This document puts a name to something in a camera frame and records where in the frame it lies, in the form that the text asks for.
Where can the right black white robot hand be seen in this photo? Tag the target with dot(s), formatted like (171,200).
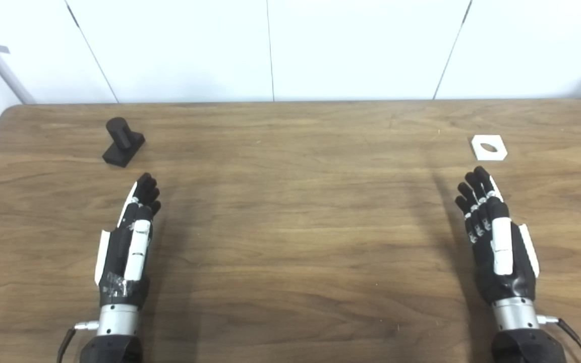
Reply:
(502,252)

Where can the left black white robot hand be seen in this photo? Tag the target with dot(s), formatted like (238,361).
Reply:
(119,252)

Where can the white square piece with hole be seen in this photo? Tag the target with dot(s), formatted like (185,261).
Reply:
(495,153)

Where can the black peg with square base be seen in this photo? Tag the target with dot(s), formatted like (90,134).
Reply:
(121,146)

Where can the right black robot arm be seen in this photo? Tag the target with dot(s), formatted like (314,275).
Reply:
(522,338)

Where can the small grey wall label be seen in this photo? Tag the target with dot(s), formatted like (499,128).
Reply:
(1,49)

